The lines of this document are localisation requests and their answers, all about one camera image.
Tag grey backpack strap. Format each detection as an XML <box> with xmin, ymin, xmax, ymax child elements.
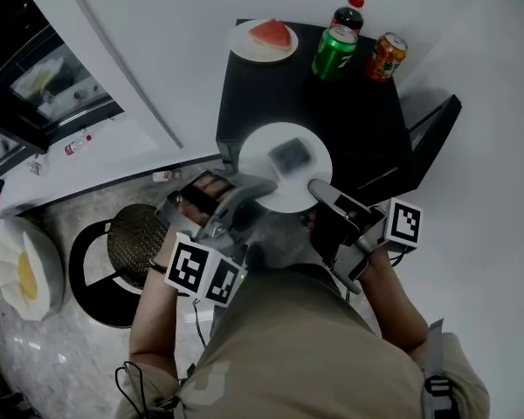
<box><xmin>421</xmin><ymin>319</ymin><xmax>459</xmax><ymax>419</ymax></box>

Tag black framed window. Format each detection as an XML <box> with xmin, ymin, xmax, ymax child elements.
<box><xmin>0</xmin><ymin>0</ymin><xmax>126</xmax><ymax>191</ymax></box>

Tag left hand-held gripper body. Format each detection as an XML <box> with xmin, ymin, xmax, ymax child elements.
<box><xmin>155</xmin><ymin>169</ymin><xmax>264</xmax><ymax>309</ymax></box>

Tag green soda can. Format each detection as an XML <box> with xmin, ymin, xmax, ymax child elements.
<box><xmin>311</xmin><ymin>24</ymin><xmax>359</xmax><ymax>82</ymax></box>

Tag white jar red label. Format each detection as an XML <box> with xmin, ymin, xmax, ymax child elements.
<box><xmin>152</xmin><ymin>168</ymin><xmax>183</xmax><ymax>183</ymax></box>

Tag person's left forearm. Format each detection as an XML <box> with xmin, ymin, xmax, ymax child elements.
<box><xmin>128</xmin><ymin>251</ymin><xmax>183</xmax><ymax>381</ymax></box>

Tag white yellow egg cushion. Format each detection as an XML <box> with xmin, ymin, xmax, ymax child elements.
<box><xmin>0</xmin><ymin>216</ymin><xmax>66</xmax><ymax>322</ymax></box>

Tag orange drink can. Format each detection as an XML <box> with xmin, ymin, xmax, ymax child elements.
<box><xmin>364</xmin><ymin>31</ymin><xmax>409</xmax><ymax>83</ymax></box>

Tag black body cables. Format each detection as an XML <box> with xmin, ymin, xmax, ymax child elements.
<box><xmin>114</xmin><ymin>297</ymin><xmax>210</xmax><ymax>419</ymax></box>

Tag red watermelon slice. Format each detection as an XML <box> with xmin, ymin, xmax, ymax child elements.
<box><xmin>248</xmin><ymin>18</ymin><xmax>293</xmax><ymax>52</ymax></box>

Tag black mini fridge cabinet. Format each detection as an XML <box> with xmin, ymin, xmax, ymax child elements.
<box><xmin>215</xmin><ymin>17</ymin><xmax>463</xmax><ymax>196</ymax></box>

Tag person's left hand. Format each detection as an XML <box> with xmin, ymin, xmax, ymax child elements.
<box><xmin>178</xmin><ymin>175</ymin><xmax>236</xmax><ymax>227</ymax></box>

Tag wicker stool black frame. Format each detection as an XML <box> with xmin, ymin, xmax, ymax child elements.
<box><xmin>68</xmin><ymin>203</ymin><xmax>171</xmax><ymax>329</ymax></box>

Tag person's beige shirt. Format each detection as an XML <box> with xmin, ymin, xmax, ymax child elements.
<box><xmin>115</xmin><ymin>264</ymin><xmax>493</xmax><ymax>419</ymax></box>

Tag person's right forearm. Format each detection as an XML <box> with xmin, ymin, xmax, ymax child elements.
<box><xmin>357</xmin><ymin>246</ymin><xmax>431</xmax><ymax>357</ymax></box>

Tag cola bottle red cap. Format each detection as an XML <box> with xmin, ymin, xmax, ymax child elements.
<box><xmin>330</xmin><ymin>0</ymin><xmax>366</xmax><ymax>34</ymax></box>

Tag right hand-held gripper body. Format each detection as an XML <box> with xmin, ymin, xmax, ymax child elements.
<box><xmin>313</xmin><ymin>192</ymin><xmax>424</xmax><ymax>297</ymax></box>

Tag white round plate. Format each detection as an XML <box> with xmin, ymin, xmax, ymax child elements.
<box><xmin>226</xmin><ymin>17</ymin><xmax>299</xmax><ymax>64</ymax></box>
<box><xmin>237</xmin><ymin>121</ymin><xmax>334</xmax><ymax>214</ymax></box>

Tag clear bottle red label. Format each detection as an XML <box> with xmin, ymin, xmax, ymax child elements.
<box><xmin>64</xmin><ymin>133</ymin><xmax>93</xmax><ymax>156</ymax></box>

